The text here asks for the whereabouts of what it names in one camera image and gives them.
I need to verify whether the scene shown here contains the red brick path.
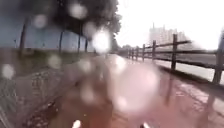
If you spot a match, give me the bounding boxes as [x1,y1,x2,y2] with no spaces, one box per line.
[19,53,224,128]

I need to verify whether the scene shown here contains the pale tall building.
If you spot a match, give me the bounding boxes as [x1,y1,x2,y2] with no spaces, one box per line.
[147,22,194,48]

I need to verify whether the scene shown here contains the robot's own part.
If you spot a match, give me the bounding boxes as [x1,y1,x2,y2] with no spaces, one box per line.
[141,122,151,128]
[71,119,82,128]

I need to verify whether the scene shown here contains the grass strip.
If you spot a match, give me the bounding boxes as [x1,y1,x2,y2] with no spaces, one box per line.
[0,49,101,77]

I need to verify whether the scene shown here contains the pale road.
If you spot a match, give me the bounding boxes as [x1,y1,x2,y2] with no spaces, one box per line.
[139,53,224,83]

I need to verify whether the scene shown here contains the grey paved strip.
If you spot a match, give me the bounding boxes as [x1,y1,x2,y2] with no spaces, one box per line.
[0,66,73,128]

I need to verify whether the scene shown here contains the wooden rail fence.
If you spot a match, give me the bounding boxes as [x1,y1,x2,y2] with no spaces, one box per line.
[117,30,224,86]

